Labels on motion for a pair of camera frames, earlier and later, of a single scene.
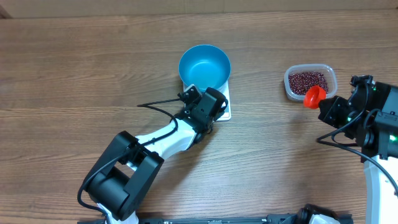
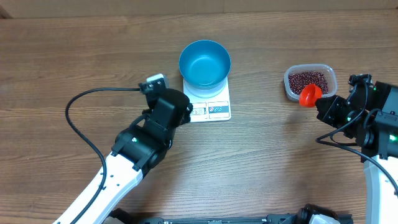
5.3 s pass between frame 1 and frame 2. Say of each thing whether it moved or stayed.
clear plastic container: stayed
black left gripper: moved
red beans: stayed
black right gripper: stayed
